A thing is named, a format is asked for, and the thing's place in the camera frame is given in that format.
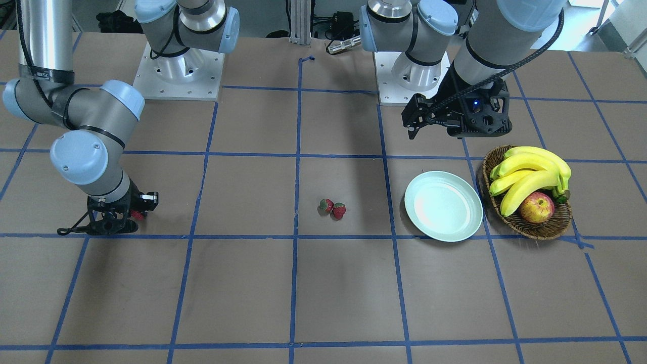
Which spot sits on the aluminium frame post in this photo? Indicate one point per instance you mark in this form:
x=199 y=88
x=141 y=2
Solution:
x=300 y=21

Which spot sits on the red strawberry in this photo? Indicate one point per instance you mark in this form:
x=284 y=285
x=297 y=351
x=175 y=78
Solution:
x=338 y=210
x=326 y=206
x=137 y=215

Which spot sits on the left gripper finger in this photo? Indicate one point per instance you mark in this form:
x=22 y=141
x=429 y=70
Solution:
x=412 y=130
x=421 y=111

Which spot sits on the woven wicker basket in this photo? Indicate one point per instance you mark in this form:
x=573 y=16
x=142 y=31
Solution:
x=554 y=228

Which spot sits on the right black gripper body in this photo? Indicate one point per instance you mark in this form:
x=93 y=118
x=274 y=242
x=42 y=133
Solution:
x=132 y=195

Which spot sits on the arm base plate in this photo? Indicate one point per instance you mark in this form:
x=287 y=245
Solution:
x=399 y=78
x=194 y=76

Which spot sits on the yellow banana bunch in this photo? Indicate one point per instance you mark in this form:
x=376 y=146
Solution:
x=523 y=171

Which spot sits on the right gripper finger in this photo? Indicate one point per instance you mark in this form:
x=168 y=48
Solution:
x=146 y=202
x=134 y=207

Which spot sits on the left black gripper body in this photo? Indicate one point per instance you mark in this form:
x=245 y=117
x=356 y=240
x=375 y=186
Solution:
x=451 y=99

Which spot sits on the red apple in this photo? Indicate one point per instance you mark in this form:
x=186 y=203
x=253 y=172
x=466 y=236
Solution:
x=536 y=208

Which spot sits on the light green plate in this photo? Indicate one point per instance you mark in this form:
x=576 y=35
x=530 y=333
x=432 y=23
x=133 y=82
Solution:
x=443 y=206

